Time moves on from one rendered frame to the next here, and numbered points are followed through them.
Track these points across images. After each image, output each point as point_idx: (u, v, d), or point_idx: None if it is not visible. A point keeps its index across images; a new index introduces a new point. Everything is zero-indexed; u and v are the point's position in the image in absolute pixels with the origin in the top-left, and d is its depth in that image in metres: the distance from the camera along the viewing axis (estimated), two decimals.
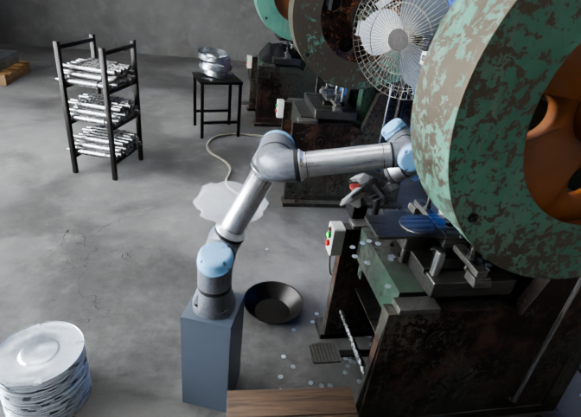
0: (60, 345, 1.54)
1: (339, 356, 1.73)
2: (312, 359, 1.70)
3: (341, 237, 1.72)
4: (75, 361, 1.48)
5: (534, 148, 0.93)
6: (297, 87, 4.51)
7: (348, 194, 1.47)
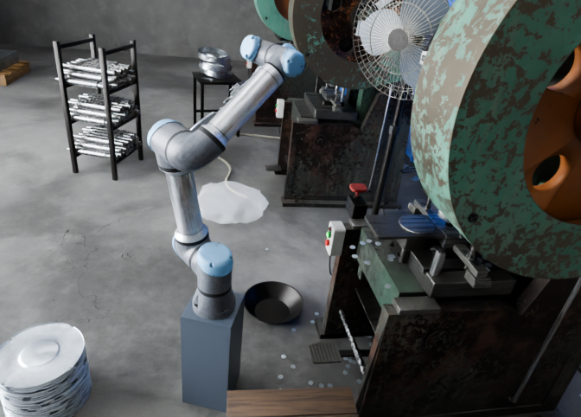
0: None
1: (339, 356, 1.73)
2: (312, 359, 1.70)
3: (341, 237, 1.72)
4: (194, 125, 1.54)
5: None
6: (297, 87, 4.51)
7: None
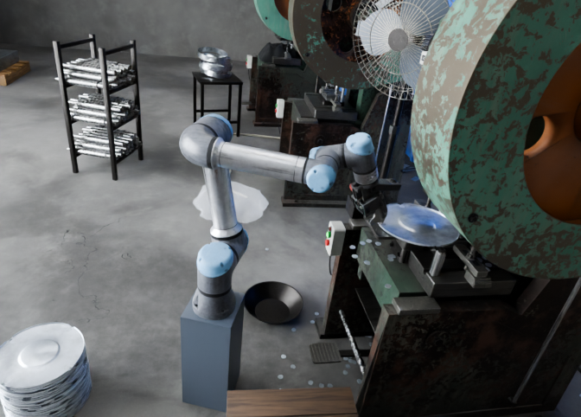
0: (399, 224, 1.48)
1: (339, 356, 1.73)
2: (312, 359, 1.70)
3: (341, 237, 1.72)
4: None
5: (539, 163, 0.95)
6: (297, 87, 4.51)
7: None
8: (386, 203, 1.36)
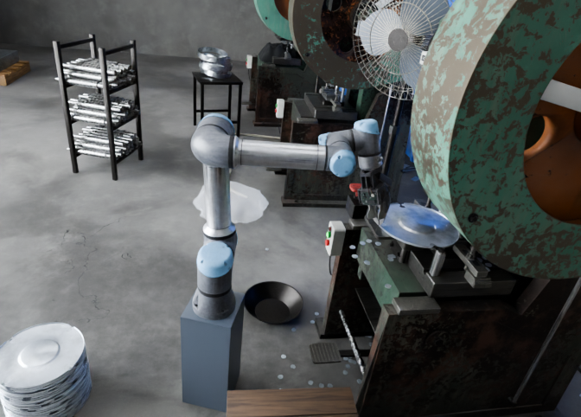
0: (426, 234, 1.43)
1: (339, 356, 1.73)
2: (312, 359, 1.70)
3: (341, 237, 1.72)
4: (406, 241, 1.38)
5: None
6: (297, 87, 4.51)
7: (377, 210, 1.46)
8: (389, 192, 1.41)
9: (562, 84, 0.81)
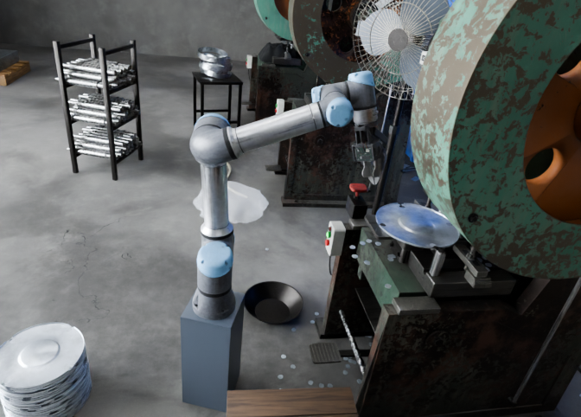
0: (433, 223, 1.51)
1: (339, 356, 1.73)
2: (312, 359, 1.70)
3: (341, 237, 1.72)
4: (458, 237, 1.44)
5: None
6: (297, 87, 4.51)
7: (373, 169, 1.41)
8: (385, 149, 1.36)
9: None
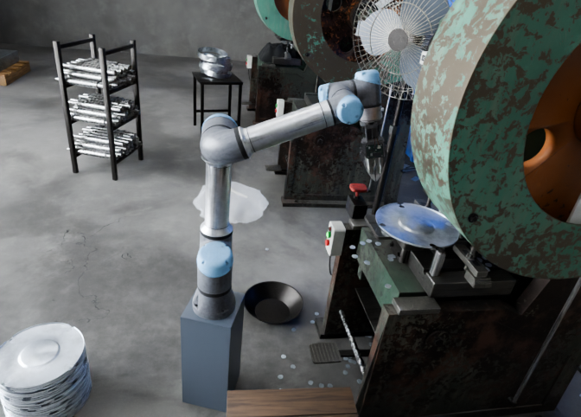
0: (406, 214, 1.55)
1: (339, 356, 1.73)
2: (312, 359, 1.70)
3: (341, 237, 1.72)
4: (425, 207, 1.61)
5: (571, 59, 0.84)
6: (297, 87, 4.51)
7: (372, 166, 1.45)
8: (386, 145, 1.41)
9: (580, 202, 0.96)
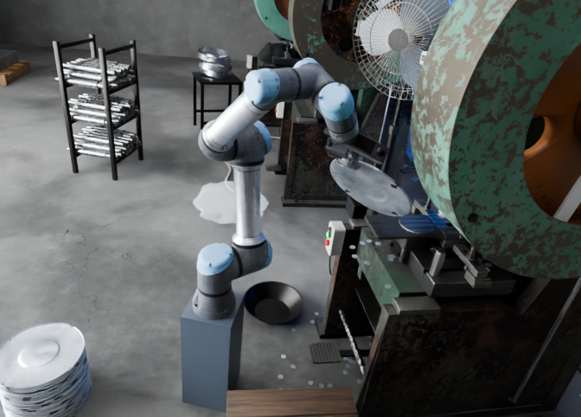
0: (355, 189, 1.40)
1: (339, 356, 1.73)
2: (312, 359, 1.70)
3: (341, 237, 1.72)
4: (367, 205, 1.48)
5: None
6: None
7: (361, 157, 1.22)
8: (351, 163, 1.14)
9: (569, 198, 0.95)
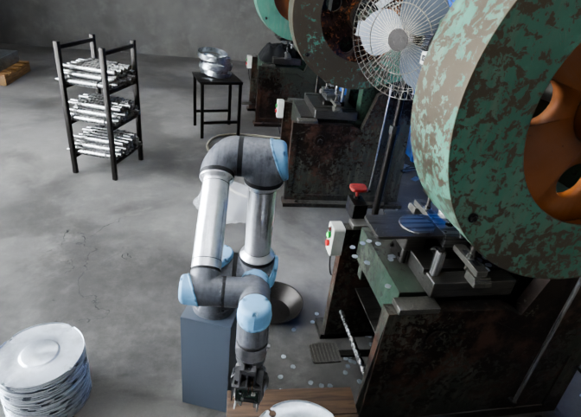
0: None
1: (339, 356, 1.73)
2: (312, 359, 1.70)
3: (341, 237, 1.72)
4: None
5: (533, 136, 0.92)
6: (297, 87, 4.51)
7: None
8: (268, 373, 1.07)
9: None
